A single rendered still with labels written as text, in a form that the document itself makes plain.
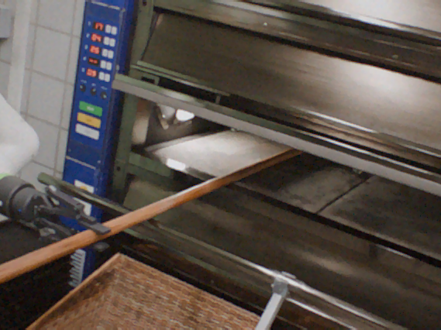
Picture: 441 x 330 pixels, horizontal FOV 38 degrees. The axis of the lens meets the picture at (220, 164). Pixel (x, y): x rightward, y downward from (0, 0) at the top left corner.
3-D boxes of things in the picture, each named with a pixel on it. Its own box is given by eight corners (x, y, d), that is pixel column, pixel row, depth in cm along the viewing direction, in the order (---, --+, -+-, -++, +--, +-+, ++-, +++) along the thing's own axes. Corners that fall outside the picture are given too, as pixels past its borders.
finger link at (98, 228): (86, 220, 137) (86, 217, 137) (111, 232, 134) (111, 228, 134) (77, 224, 135) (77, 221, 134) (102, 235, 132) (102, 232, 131)
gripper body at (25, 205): (37, 181, 145) (68, 194, 141) (33, 215, 148) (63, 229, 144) (12, 188, 139) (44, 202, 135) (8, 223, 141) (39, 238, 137)
